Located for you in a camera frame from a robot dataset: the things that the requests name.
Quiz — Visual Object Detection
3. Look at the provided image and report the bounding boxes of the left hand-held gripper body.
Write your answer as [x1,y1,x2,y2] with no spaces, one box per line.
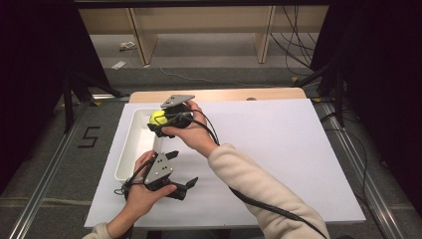
[143,152,178,193]

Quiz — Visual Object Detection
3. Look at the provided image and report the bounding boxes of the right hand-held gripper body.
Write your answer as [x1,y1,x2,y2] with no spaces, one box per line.
[159,94,197,130]

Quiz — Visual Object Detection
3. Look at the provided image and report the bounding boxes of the yellow tennis ball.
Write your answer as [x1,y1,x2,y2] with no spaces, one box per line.
[148,110,169,127]

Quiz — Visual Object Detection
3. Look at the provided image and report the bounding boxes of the white plastic tray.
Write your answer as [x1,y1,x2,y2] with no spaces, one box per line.
[113,108,165,182]

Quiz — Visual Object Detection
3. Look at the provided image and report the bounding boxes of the person's right hand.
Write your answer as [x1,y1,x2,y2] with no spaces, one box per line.
[161,100,221,159]

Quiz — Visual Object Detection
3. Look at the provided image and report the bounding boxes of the person's left hand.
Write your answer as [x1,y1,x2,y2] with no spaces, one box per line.
[124,149,178,214]

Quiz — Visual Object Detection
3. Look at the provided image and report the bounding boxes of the black tape floor mark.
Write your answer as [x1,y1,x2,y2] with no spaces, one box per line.
[78,125,102,149]

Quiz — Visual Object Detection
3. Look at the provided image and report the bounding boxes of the white adapter on floor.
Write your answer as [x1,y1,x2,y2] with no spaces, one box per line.
[118,41,137,52]

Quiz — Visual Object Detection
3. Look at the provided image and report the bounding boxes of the black metal stand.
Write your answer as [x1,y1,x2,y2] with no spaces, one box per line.
[61,71,124,133]
[293,59,346,128]

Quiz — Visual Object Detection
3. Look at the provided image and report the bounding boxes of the light wooden bench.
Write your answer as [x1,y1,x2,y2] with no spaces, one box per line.
[79,5,329,66]

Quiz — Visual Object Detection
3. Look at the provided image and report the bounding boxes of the white board sheet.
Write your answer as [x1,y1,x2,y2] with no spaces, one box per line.
[84,98,366,229]

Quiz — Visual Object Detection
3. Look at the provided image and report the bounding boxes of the dark curtain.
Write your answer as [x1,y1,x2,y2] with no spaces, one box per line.
[0,0,111,197]
[310,0,422,213]

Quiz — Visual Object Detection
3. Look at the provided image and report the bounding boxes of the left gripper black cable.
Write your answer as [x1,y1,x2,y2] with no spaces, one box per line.
[112,156,155,202]

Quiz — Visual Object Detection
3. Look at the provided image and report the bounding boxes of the thin white floor cable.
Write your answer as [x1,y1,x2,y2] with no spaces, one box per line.
[158,67,277,90]

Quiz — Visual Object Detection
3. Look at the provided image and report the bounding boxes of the aluminium floor rail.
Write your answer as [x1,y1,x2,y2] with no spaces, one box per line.
[318,101,408,239]
[6,94,131,239]

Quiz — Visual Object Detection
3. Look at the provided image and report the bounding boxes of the bunch of black cables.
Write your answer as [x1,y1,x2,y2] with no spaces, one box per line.
[270,4,320,78]

